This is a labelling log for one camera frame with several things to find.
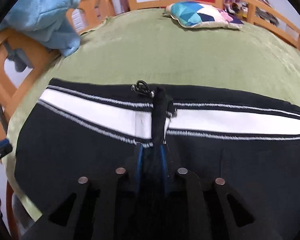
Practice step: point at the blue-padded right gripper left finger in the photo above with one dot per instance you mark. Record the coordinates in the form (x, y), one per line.
(133, 166)

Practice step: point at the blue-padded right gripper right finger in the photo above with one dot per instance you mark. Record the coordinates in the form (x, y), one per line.
(170, 162)

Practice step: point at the green bed blanket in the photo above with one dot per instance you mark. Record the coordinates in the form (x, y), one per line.
(145, 45)

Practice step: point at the light blue fleece garment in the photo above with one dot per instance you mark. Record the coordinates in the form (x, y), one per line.
(45, 21)

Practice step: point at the colourful geometric cushion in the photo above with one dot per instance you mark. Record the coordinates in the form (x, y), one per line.
(194, 15)

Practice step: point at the wooden bed frame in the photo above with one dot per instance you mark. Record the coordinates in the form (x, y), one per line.
(128, 120)

